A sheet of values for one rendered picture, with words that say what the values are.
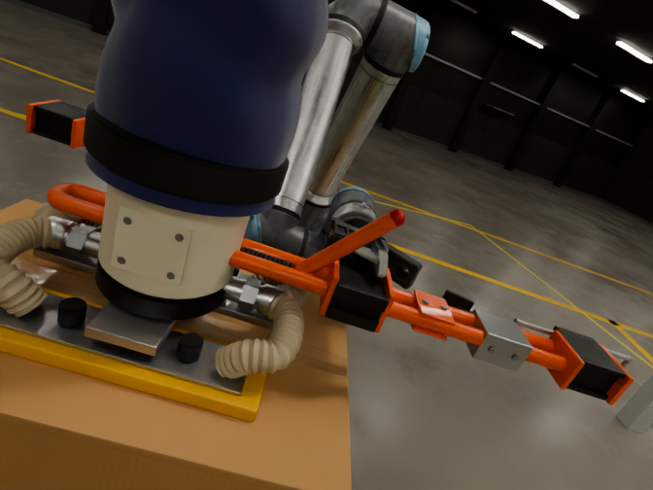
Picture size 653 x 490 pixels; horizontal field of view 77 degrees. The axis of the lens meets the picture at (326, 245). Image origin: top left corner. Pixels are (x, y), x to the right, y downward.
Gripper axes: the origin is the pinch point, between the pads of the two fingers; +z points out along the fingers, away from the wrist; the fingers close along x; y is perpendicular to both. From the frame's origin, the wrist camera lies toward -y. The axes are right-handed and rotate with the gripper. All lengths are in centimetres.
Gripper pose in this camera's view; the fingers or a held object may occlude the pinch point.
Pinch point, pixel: (374, 295)
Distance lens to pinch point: 57.3
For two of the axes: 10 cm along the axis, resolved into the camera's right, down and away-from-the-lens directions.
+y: -9.4, -3.2, -1.1
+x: 3.4, -8.5, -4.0
